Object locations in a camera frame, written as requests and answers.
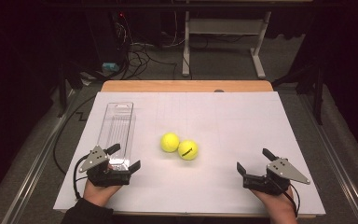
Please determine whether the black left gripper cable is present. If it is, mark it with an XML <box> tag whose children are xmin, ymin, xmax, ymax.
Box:
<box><xmin>72</xmin><ymin>154</ymin><xmax>90</xmax><ymax>201</ymax></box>

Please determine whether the white paper sheet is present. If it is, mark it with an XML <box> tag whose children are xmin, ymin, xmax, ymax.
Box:
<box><xmin>52</xmin><ymin>91</ymin><xmax>326</xmax><ymax>217</ymax></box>

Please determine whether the long black floor cable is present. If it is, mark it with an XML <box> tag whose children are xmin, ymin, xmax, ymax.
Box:
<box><xmin>52</xmin><ymin>94</ymin><xmax>97</xmax><ymax>175</ymax></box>

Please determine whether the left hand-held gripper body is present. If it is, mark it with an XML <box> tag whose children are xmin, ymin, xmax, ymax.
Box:
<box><xmin>78</xmin><ymin>145</ymin><xmax>132</xmax><ymax>188</ymax></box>

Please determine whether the person's right hand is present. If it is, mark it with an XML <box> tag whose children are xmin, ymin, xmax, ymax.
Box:
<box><xmin>250</xmin><ymin>184</ymin><xmax>298</xmax><ymax>224</ymax></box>

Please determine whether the person's left hand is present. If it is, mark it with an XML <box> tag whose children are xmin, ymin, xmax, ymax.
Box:
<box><xmin>82</xmin><ymin>164</ymin><xmax>123</xmax><ymax>207</ymax></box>

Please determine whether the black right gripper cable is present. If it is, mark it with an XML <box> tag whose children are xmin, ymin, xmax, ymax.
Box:
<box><xmin>276</xmin><ymin>180</ymin><xmax>301</xmax><ymax>218</ymax></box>

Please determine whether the yellow tennis ball black print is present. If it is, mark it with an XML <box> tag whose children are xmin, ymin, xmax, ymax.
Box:
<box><xmin>177</xmin><ymin>139</ymin><xmax>200</xmax><ymax>161</ymax></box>

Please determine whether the plain yellow tennis ball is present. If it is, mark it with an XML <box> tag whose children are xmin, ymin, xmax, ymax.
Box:
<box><xmin>159</xmin><ymin>132</ymin><xmax>181</xmax><ymax>153</ymax></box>

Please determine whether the teal plug box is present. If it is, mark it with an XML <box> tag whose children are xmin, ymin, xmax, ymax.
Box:
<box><xmin>102</xmin><ymin>62</ymin><xmax>120</xmax><ymax>72</ymax></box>

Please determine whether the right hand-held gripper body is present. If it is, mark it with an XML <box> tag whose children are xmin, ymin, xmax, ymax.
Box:
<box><xmin>242</xmin><ymin>157</ymin><xmax>311</xmax><ymax>196</ymax></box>

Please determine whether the white metal stand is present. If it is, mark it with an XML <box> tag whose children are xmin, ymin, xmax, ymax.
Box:
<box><xmin>181</xmin><ymin>0</ymin><xmax>268</xmax><ymax>80</ymax></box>

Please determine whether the black metal stand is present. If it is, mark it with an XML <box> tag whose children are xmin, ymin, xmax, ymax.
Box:
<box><xmin>271</xmin><ymin>59</ymin><xmax>324</xmax><ymax>126</ymax></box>
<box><xmin>56</xmin><ymin>59</ymin><xmax>106</xmax><ymax>119</ymax></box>

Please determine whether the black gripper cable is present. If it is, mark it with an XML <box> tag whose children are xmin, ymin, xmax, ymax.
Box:
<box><xmin>276</xmin><ymin>180</ymin><xmax>301</xmax><ymax>218</ymax></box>
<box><xmin>72</xmin><ymin>154</ymin><xmax>90</xmax><ymax>201</ymax></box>

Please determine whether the clear plastic tube container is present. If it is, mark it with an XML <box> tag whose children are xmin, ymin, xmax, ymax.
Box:
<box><xmin>96</xmin><ymin>101</ymin><xmax>137</xmax><ymax>172</ymax></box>

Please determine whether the tangle of black cables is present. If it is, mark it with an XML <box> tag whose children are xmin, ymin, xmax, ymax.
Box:
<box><xmin>111</xmin><ymin>12</ymin><xmax>194</xmax><ymax>81</ymax></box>

